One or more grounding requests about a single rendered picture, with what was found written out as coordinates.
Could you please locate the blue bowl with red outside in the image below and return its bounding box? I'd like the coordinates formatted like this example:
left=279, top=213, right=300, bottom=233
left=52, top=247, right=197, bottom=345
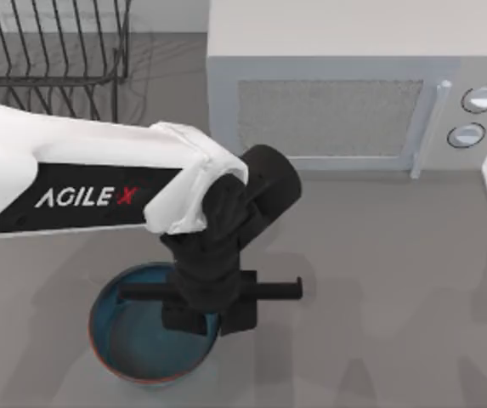
left=88, top=262, right=222, bottom=376

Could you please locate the microwave oven door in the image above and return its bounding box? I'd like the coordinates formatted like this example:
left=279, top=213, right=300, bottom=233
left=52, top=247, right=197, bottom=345
left=207, top=56, right=461, bottom=172

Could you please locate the small round microwave knob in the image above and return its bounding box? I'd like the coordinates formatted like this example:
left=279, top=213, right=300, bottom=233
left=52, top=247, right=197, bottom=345
left=446, top=122, right=487, bottom=150

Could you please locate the pale microwave oven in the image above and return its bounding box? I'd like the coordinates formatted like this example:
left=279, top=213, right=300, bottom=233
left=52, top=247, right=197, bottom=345
left=206, top=0, right=487, bottom=179

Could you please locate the large round microwave knob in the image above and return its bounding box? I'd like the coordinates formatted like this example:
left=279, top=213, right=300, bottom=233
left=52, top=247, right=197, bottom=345
left=460, top=82, right=487, bottom=114

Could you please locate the pale microwave door handle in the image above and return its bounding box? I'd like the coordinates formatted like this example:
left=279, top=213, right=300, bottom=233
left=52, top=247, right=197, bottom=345
left=410, top=79, right=453, bottom=179

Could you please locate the black wire dish rack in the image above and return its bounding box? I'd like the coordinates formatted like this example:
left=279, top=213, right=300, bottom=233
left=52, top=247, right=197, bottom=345
left=0, top=0, right=134, bottom=123

